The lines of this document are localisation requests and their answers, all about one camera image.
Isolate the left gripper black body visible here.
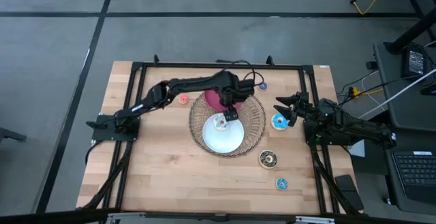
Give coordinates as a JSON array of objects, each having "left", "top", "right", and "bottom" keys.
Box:
[{"left": 219, "top": 88, "right": 247, "bottom": 123}]

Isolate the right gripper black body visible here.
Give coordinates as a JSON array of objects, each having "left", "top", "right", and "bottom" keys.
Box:
[{"left": 289, "top": 91, "right": 311, "bottom": 127}]

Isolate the large blue frosted donut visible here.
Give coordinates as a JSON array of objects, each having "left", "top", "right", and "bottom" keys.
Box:
[{"left": 270, "top": 113, "right": 290, "bottom": 131}]

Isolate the white donut with blue stripes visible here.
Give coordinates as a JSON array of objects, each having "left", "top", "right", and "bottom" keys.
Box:
[{"left": 213, "top": 114, "right": 230, "bottom": 132}]

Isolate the red round plate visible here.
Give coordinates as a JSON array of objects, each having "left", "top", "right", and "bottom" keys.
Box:
[{"left": 204, "top": 89, "right": 247, "bottom": 113}]

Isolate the round woven placemat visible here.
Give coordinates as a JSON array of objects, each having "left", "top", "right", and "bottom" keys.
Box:
[{"left": 189, "top": 91, "right": 266, "bottom": 159}]

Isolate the white round plate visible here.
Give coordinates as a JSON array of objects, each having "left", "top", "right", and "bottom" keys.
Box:
[{"left": 202, "top": 112, "right": 245, "bottom": 155}]

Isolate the chocolate frosted donut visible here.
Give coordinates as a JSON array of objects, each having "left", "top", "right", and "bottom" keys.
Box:
[{"left": 258, "top": 149, "right": 278, "bottom": 170}]

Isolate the yellow power plug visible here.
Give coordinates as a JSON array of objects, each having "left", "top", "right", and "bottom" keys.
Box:
[{"left": 347, "top": 86, "right": 386, "bottom": 99}]

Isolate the black phone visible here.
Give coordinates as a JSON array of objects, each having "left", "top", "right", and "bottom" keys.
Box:
[{"left": 334, "top": 174, "right": 364, "bottom": 212}]

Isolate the black desk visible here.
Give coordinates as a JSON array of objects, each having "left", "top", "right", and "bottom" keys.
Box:
[{"left": 373, "top": 42, "right": 436, "bottom": 214}]

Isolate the black power adapter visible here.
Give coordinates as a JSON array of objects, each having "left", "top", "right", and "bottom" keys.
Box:
[{"left": 401, "top": 45, "right": 427, "bottom": 79}]

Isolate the black stand leg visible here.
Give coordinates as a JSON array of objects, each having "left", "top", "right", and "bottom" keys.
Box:
[{"left": 384, "top": 0, "right": 436, "bottom": 55}]

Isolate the black keyboard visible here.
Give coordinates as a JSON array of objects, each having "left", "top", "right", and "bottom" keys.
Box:
[{"left": 391, "top": 150, "right": 436, "bottom": 204}]

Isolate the dark chair leg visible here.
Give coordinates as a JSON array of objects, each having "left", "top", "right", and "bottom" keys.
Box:
[{"left": 0, "top": 127, "right": 27, "bottom": 142}]

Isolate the black aluminium table frame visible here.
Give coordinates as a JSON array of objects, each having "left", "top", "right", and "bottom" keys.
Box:
[{"left": 76, "top": 54, "right": 367, "bottom": 218}]

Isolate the white cable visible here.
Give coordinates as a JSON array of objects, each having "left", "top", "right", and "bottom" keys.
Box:
[{"left": 357, "top": 67, "right": 436, "bottom": 120}]

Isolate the black camera gantry bar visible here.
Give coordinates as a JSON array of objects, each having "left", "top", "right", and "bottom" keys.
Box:
[{"left": 0, "top": 208, "right": 436, "bottom": 224}]

